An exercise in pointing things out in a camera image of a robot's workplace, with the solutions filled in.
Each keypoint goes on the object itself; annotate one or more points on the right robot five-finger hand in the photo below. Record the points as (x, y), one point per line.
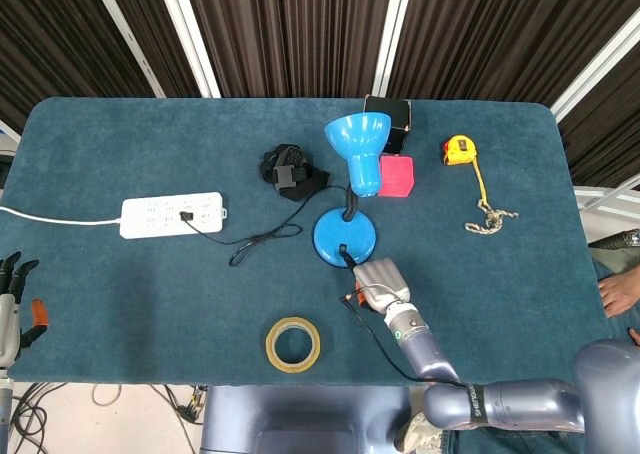
(382, 284)

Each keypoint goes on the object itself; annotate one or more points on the bystander bare hand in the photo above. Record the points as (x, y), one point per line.
(620, 291)

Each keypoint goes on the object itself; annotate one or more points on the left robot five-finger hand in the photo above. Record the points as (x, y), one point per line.
(7, 324)

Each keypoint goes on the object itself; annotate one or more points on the blue desk lamp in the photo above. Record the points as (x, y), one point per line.
(357, 174)

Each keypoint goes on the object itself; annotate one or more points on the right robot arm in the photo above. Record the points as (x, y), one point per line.
(500, 404)

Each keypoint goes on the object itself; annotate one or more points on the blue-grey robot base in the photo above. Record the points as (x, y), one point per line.
(305, 419)

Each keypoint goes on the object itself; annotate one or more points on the white power strip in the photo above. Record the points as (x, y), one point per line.
(150, 219)

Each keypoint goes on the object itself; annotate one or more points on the olive green garment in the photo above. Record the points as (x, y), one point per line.
(617, 259)

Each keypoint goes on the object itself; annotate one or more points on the pink cube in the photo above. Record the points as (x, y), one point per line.
(397, 176)

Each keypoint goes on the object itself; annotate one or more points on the yellowish clear tape roll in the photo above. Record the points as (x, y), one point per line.
(270, 346)

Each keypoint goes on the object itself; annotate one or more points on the blue carpet table mat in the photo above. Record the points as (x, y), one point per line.
(150, 299)

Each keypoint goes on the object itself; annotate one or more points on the yellow tape measure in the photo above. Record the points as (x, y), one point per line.
(457, 151)

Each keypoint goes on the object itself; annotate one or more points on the beige worn shoe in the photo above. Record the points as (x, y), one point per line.
(417, 434)

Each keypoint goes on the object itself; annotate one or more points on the black box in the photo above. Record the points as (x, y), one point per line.
(397, 114)

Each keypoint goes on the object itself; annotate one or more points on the blue denim jeans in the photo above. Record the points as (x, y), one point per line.
(515, 441)

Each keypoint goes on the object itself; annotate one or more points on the black floor plug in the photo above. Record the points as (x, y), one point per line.
(192, 406)

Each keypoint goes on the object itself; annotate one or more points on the dark brown pleated curtain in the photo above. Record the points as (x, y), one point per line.
(300, 29)

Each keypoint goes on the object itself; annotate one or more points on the white metal side frame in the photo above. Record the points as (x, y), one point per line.
(605, 204)

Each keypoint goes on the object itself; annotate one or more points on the white frame bar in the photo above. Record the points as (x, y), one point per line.
(595, 69)
(392, 34)
(127, 34)
(187, 34)

